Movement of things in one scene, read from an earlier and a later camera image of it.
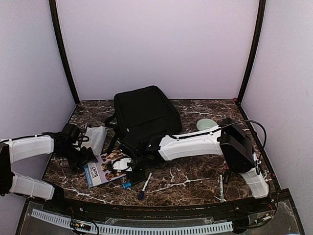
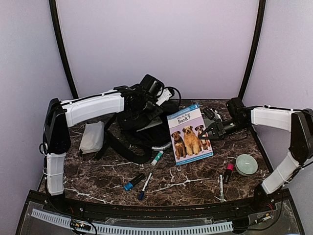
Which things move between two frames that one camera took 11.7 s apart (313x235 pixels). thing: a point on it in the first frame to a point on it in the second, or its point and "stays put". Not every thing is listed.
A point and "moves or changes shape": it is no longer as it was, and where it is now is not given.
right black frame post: (260, 16) stays put
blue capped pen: (143, 193) stays put
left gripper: (87, 157) to (152, 115)
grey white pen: (221, 186) stays put
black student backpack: (141, 115) moves or changes shape
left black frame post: (53, 5) stays put
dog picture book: (102, 171) to (185, 127)
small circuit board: (79, 225) stays put
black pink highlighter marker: (227, 175) stays put
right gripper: (139, 176) to (218, 129)
